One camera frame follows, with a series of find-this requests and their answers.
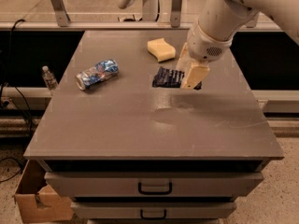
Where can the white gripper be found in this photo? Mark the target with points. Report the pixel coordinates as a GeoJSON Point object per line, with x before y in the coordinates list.
{"type": "Point", "coordinates": [204, 46]}

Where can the dark blue rxbar wrapper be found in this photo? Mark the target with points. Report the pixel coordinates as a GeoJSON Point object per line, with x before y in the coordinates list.
{"type": "Point", "coordinates": [168, 78]}

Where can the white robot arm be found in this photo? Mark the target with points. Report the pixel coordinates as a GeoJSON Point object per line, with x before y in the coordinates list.
{"type": "Point", "coordinates": [213, 30]}

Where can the yellow sponge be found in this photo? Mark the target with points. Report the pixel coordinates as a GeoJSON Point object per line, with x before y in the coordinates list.
{"type": "Point", "coordinates": [161, 50]}

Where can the crushed blue soda can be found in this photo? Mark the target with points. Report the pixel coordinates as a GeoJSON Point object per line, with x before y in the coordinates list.
{"type": "Point", "coordinates": [100, 72]}

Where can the grey drawer cabinet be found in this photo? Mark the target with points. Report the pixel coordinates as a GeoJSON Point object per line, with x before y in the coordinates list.
{"type": "Point", "coordinates": [126, 125]}

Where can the clear plastic water bottle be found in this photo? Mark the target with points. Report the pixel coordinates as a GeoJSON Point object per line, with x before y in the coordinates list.
{"type": "Point", "coordinates": [49, 78]}

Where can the upper grey drawer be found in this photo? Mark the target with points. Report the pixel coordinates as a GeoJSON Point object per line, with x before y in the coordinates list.
{"type": "Point", "coordinates": [124, 184]}

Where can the grey drawer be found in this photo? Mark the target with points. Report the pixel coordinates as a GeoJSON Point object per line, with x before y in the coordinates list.
{"type": "Point", "coordinates": [124, 184]}
{"type": "Point", "coordinates": [174, 210]}

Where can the lower grey drawer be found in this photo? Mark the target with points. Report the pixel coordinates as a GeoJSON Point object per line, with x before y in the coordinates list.
{"type": "Point", "coordinates": [174, 210]}

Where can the brown cardboard box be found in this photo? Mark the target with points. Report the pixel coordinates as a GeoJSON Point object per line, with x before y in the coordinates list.
{"type": "Point", "coordinates": [38, 202]}

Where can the middle metal bracket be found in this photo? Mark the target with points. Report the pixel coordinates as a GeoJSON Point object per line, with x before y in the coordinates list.
{"type": "Point", "coordinates": [175, 15]}

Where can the black upper drawer handle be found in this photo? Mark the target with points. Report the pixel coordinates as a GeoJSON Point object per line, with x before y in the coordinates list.
{"type": "Point", "coordinates": [155, 190]}

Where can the black drawer handle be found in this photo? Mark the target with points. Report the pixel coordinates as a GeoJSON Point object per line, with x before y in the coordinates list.
{"type": "Point", "coordinates": [155, 190]}
{"type": "Point", "coordinates": [153, 215]}

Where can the left metal bracket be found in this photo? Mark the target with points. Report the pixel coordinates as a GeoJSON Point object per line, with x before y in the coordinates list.
{"type": "Point", "coordinates": [60, 13]}

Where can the black lower drawer handle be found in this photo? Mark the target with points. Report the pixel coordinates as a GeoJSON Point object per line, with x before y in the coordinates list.
{"type": "Point", "coordinates": [153, 215]}

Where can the horizontal metal rail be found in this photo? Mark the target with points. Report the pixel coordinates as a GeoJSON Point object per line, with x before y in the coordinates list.
{"type": "Point", "coordinates": [83, 26]}

